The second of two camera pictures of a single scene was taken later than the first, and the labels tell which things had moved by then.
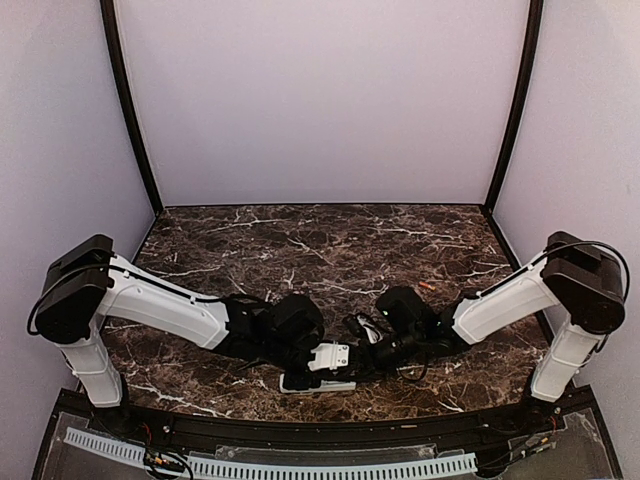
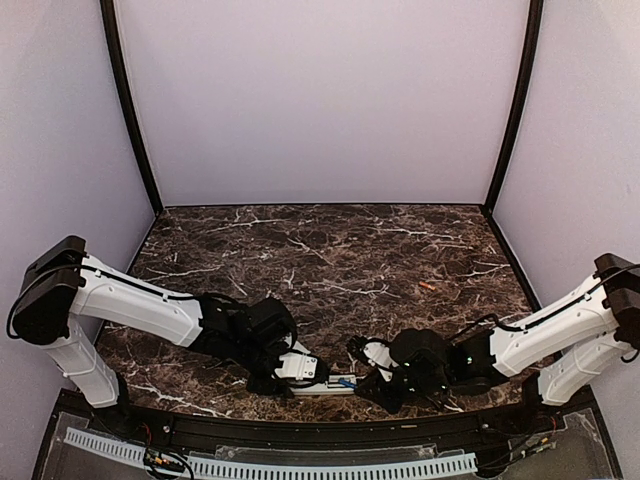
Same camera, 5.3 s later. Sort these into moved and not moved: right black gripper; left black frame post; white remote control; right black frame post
Moved: right black gripper
Not moved: white remote control; left black frame post; right black frame post
